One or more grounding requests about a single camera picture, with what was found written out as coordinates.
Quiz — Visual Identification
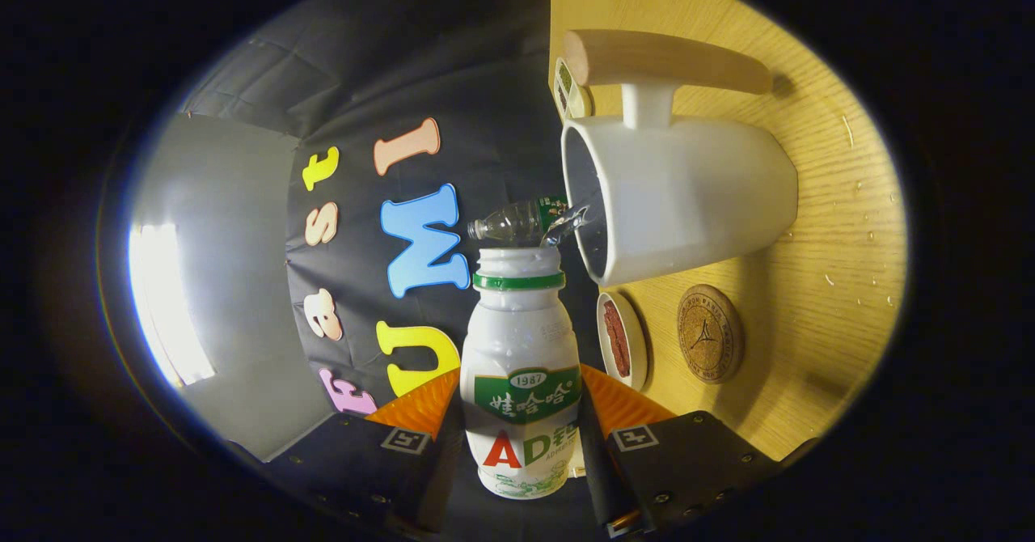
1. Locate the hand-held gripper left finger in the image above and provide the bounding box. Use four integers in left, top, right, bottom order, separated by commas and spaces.
226, 366, 466, 539

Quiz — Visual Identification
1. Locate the wooden table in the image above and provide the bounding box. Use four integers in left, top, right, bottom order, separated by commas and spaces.
548, 0, 908, 478

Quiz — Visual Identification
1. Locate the white juice bottle green label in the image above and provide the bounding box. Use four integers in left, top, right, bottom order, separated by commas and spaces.
459, 247, 583, 500

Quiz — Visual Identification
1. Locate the white cup wooden handle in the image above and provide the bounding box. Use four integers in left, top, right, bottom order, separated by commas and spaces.
560, 28, 800, 287

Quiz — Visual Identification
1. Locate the round plate with red food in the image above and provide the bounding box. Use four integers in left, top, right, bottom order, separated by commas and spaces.
597, 291, 649, 392

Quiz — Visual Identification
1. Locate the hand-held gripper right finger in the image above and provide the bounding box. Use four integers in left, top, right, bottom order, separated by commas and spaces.
578, 364, 783, 539

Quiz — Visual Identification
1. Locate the round cork coaster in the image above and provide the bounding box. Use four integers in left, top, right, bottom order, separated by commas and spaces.
677, 284, 746, 385

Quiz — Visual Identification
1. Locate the clear plastic water bottle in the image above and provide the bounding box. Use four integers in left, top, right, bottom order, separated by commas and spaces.
467, 196, 571, 245

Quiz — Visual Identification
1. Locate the white divided tray with beans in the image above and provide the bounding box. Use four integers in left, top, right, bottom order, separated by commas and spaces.
554, 57, 594, 120

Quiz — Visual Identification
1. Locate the black backdrop cloth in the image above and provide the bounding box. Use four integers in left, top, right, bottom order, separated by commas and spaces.
182, 0, 615, 539

